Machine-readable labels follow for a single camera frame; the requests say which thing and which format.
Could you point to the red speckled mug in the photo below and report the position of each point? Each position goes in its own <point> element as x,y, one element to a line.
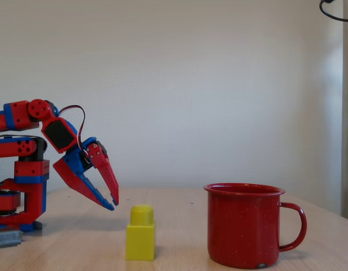
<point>241,226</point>

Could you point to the red blue robot arm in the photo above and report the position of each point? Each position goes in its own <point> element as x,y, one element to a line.
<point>27,169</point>

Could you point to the blue red gripper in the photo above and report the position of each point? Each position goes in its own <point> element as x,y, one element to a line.
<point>78,161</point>

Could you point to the yellow green toy block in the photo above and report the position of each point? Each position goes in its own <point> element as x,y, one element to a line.
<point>140,240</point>

